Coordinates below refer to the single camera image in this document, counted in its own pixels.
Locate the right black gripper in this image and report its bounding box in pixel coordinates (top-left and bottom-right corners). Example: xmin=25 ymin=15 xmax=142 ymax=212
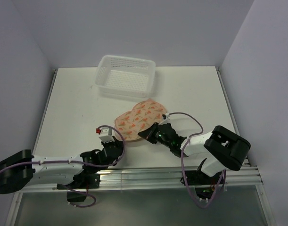
xmin=139 ymin=121 xmax=172 ymax=148

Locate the peach floral laundry bag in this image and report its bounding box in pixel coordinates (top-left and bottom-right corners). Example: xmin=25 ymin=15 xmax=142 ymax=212
xmin=114 ymin=98 xmax=167 ymax=141

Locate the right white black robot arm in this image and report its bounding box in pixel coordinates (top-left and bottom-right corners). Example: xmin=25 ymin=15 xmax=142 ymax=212
xmin=138 ymin=122 xmax=251 ymax=184

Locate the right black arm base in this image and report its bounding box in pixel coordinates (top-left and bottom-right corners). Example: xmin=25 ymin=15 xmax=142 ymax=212
xmin=180 ymin=159 xmax=226 ymax=202

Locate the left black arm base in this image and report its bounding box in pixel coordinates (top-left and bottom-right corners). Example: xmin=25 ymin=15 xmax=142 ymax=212
xmin=57 ymin=173 xmax=100 ymax=208

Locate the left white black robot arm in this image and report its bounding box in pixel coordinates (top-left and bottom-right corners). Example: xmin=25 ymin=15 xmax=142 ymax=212
xmin=0 ymin=138 xmax=126 ymax=194

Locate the white perforated plastic basket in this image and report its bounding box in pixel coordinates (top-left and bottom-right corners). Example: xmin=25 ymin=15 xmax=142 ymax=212
xmin=95 ymin=55 xmax=156 ymax=98

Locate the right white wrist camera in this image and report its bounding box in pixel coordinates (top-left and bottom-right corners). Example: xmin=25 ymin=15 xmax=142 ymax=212
xmin=160 ymin=113 xmax=170 ymax=125

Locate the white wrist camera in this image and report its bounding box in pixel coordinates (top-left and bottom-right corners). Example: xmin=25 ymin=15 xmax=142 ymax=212
xmin=96 ymin=126 xmax=115 ymax=143
xmin=160 ymin=113 xmax=170 ymax=125

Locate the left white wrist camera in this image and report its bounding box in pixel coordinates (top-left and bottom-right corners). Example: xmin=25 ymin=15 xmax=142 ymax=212
xmin=96 ymin=126 xmax=115 ymax=143

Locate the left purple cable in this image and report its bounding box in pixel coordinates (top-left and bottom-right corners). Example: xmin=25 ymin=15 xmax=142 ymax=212
xmin=0 ymin=124 xmax=127 ymax=209

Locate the purple cable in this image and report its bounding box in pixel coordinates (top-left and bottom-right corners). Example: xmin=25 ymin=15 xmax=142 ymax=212
xmin=168 ymin=111 xmax=227 ymax=210
xmin=0 ymin=124 xmax=127 ymax=209

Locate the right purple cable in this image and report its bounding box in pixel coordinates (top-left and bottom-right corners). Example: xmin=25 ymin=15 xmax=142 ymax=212
xmin=168 ymin=111 xmax=227 ymax=210

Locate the aluminium frame rail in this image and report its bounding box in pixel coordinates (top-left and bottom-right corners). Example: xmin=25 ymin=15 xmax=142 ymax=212
xmin=15 ymin=164 xmax=263 ymax=193

